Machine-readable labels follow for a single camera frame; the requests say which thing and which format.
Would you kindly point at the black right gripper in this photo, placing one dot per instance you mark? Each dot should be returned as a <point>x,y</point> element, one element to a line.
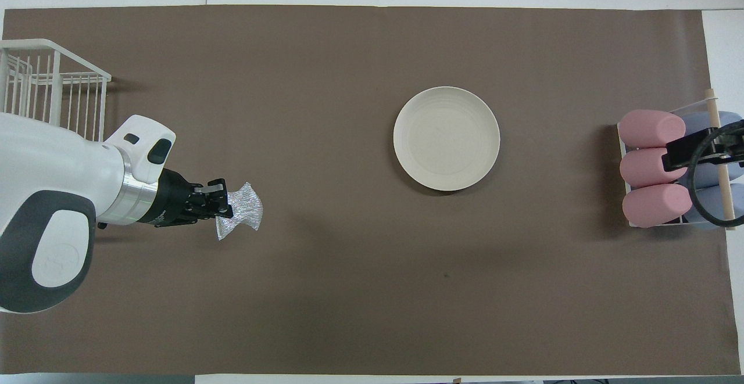
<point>733,143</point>

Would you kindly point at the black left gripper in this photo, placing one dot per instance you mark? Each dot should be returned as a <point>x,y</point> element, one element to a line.
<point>171,201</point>

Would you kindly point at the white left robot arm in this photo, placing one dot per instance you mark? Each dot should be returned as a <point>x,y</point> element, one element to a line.
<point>52,186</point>

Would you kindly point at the cream round plate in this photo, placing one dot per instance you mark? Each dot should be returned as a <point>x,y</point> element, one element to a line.
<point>446,138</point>

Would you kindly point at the blue plastic cup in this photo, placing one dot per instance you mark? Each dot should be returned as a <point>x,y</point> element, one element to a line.
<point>706,173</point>
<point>710,201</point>
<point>697,124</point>

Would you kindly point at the pink plastic cup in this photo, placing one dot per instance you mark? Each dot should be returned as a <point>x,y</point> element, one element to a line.
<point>657,205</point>
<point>648,128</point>
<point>642,168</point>

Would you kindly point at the brown table mat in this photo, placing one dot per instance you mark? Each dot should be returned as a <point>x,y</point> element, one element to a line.
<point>319,111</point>

